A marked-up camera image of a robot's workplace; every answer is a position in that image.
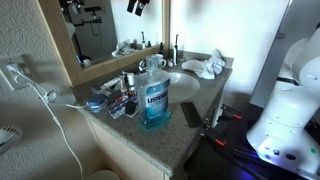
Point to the black comb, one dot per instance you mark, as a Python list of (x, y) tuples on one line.
[(191, 114)]

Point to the white tube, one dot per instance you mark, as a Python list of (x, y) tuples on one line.
[(110, 83)]

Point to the black toiletries tray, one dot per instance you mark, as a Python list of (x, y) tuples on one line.
[(116, 93)]

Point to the clear blue mouthwash bottle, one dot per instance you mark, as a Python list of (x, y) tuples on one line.
[(152, 92)]

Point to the small white bottle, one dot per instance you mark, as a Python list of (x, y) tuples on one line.
[(130, 79)]

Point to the white electric toothbrush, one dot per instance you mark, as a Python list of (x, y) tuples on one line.
[(175, 50)]

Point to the white cup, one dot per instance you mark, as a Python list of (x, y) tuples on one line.
[(161, 61)]

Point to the blue round jar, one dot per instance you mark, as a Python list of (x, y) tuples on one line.
[(96, 102)]

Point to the white oval sink basin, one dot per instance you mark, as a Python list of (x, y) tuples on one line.
[(182, 87)]

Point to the blue contact lens packs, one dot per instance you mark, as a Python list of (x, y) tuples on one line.
[(119, 109)]

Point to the white wall outlet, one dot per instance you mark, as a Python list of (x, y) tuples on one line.
[(12, 76)]

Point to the white crumpled towel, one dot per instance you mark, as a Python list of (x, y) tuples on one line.
[(207, 69)]

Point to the chrome faucet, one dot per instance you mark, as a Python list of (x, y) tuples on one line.
[(142, 66)]

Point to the dark dropper bottle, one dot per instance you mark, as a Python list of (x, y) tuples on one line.
[(161, 49)]

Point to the red handled clamp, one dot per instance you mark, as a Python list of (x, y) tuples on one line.
[(211, 134), (229, 112)]

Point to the wood framed mirror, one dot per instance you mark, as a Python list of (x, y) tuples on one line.
[(97, 37)]

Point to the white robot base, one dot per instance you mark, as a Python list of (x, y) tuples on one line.
[(279, 136)]

